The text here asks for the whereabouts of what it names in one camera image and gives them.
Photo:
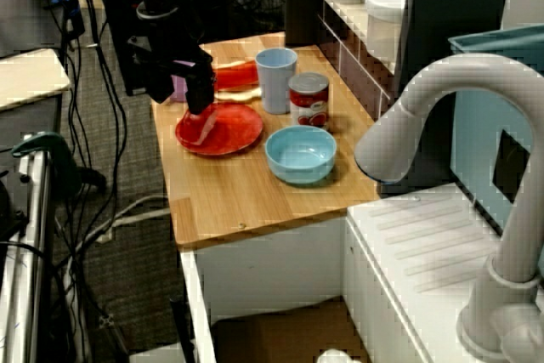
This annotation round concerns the brown cardboard sheet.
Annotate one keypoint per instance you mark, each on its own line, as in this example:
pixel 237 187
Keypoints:
pixel 289 333

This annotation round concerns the dark tiled backsplash shelf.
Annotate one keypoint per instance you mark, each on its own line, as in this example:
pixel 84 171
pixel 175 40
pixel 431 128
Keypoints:
pixel 361 78

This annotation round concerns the black computer tower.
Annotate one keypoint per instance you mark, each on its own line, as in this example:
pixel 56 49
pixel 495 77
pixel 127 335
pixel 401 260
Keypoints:
pixel 212 6

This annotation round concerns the red toy pepper half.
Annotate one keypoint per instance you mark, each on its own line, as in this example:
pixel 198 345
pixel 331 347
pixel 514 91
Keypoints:
pixel 204 127

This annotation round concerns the purple plastic mug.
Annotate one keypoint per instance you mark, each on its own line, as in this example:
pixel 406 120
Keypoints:
pixel 179 89

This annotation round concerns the light blue plastic bowl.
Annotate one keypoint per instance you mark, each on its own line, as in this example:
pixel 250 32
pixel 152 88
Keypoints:
pixel 302 154

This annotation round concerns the red plastic plate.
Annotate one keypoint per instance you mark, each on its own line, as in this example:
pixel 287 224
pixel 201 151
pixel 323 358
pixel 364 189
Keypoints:
pixel 238 129

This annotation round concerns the orange toy sausage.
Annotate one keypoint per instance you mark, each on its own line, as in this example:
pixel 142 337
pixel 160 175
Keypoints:
pixel 236 76

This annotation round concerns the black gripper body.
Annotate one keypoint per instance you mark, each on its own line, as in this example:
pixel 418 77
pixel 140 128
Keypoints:
pixel 170 48

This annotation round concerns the cream side table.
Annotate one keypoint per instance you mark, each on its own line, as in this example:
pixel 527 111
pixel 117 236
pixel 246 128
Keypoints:
pixel 30 78

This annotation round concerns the wide white lidded jar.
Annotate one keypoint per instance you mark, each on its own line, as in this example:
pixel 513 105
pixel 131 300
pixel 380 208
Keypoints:
pixel 384 18

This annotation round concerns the white toy piece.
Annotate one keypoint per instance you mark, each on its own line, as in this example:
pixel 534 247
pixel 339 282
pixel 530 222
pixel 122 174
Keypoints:
pixel 333 356

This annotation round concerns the pale blue plastic cup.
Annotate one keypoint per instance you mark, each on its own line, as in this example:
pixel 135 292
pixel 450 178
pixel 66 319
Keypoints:
pixel 276 82

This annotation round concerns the toy tomato can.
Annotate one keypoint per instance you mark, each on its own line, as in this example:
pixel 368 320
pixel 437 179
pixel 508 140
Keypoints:
pixel 309 101

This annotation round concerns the aluminium frame rail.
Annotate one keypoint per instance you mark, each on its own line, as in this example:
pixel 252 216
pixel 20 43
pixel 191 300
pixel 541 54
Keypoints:
pixel 34 252

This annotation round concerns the grey toy faucet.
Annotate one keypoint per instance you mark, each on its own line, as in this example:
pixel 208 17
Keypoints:
pixel 467 69

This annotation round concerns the dark slanted panel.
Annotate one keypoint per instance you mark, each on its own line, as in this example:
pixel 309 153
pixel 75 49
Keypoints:
pixel 446 6

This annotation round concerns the black metal post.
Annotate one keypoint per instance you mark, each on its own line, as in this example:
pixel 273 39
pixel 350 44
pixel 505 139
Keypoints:
pixel 180 329

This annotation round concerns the teal plastic bin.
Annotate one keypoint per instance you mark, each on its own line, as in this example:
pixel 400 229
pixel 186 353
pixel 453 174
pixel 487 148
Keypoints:
pixel 476 133

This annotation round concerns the white toy sink unit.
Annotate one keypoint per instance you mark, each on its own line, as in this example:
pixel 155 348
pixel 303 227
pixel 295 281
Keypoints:
pixel 425 231

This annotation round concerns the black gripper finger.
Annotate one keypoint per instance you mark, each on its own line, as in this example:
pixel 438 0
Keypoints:
pixel 200 93
pixel 160 89

